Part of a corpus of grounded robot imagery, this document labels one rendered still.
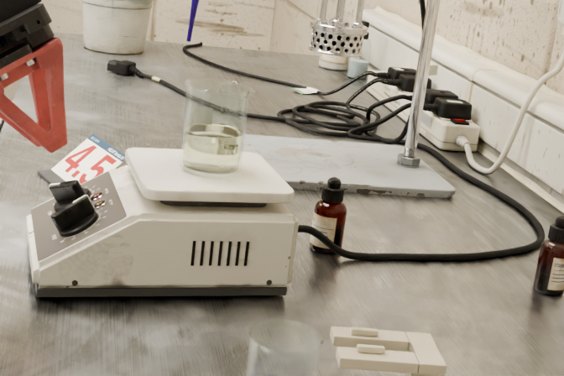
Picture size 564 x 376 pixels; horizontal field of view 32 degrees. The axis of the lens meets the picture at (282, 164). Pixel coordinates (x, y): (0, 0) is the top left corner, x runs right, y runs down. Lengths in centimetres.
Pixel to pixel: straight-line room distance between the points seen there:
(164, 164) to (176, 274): 10
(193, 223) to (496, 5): 85
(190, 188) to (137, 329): 11
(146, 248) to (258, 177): 11
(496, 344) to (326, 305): 13
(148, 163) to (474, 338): 29
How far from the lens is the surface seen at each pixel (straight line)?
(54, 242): 76
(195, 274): 76
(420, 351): 43
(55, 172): 105
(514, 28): 142
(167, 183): 75
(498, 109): 133
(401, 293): 83
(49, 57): 70
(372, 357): 42
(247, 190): 75
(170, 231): 74
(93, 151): 103
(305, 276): 84
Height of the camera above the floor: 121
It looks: 15 degrees down
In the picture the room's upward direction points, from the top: 7 degrees clockwise
